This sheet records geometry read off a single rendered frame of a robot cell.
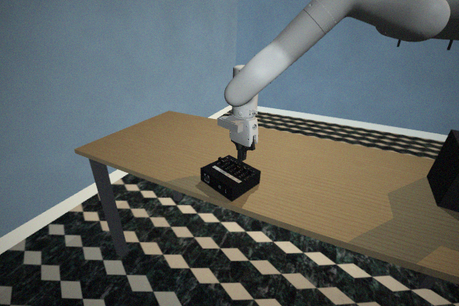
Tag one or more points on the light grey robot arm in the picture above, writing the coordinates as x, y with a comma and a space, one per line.
409, 20

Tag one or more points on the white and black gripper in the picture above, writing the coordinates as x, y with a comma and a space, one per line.
246, 139

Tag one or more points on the black lighting desk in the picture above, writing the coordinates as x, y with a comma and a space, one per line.
230, 177

